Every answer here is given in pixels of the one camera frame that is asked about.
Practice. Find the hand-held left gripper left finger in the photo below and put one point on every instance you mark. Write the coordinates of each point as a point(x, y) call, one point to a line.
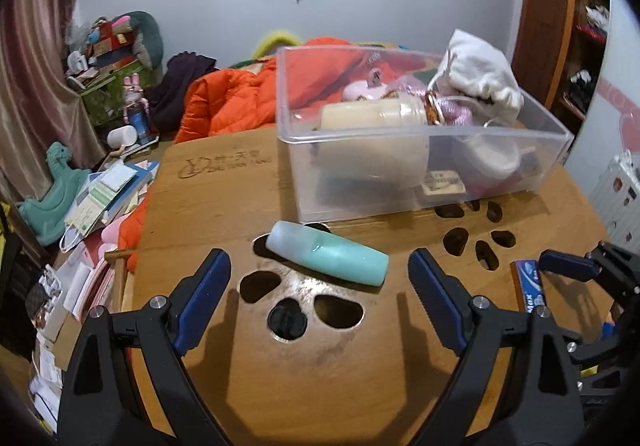
point(205, 296)

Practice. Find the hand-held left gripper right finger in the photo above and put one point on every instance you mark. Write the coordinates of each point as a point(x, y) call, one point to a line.
point(432, 296)

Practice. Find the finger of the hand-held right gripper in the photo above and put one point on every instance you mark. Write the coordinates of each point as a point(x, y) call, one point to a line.
point(565, 263)

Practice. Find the blue printed box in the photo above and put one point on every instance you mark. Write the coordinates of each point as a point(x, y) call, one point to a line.
point(529, 288)

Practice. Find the teal green tube case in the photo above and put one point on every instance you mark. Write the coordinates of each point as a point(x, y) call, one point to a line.
point(330, 253)

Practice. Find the white round container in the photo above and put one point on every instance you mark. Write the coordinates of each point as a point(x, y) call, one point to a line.
point(492, 156)

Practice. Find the clear plastic storage box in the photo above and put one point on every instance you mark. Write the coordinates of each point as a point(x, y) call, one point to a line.
point(360, 176)

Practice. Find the translucent jar with cream contents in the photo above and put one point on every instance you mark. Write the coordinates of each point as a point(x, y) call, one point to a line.
point(370, 114)

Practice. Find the white cloth pouch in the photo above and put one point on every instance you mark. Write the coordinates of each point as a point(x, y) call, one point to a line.
point(475, 71)

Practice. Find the round pink case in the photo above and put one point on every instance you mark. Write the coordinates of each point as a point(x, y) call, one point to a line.
point(360, 89)

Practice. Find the white suitcase with stickers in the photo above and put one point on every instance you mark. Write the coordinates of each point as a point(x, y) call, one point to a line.
point(617, 206)

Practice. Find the pink slippers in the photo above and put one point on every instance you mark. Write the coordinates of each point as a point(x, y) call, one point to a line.
point(117, 236)

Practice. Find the small printed tag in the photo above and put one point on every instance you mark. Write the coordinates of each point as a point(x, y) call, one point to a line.
point(442, 183)

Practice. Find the wooden desk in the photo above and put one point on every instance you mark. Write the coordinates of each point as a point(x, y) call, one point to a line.
point(350, 376)

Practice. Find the white sliding wardrobe door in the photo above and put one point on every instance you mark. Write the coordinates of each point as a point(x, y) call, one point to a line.
point(617, 126)

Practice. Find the teal rocking horse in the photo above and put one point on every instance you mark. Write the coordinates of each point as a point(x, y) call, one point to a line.
point(52, 203)

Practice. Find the white mug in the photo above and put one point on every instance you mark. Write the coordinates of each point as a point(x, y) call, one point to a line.
point(121, 137)

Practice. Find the orange down jacket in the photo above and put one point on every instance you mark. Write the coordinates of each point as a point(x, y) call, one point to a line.
point(225, 101)

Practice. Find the pink bunny bottle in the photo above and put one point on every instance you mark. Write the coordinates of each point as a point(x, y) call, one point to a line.
point(136, 111)

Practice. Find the dark purple cloth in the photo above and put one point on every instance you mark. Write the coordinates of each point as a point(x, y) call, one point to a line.
point(180, 86)

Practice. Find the wooden wardrobe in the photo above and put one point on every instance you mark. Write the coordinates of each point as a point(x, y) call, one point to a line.
point(587, 51)

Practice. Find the green storage box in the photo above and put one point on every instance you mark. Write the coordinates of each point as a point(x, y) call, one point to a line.
point(105, 99)

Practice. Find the brown wooden door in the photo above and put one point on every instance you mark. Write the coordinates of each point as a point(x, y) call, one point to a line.
point(542, 16)

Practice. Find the grey cushion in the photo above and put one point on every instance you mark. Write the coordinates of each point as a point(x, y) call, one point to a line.
point(152, 39)

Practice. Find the yellow foam tube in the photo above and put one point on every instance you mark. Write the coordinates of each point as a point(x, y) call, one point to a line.
point(275, 39)

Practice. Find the small white desk fan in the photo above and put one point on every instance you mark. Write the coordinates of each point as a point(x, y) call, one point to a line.
point(76, 60)

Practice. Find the pink curtain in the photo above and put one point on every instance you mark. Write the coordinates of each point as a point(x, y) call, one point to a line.
point(35, 76)

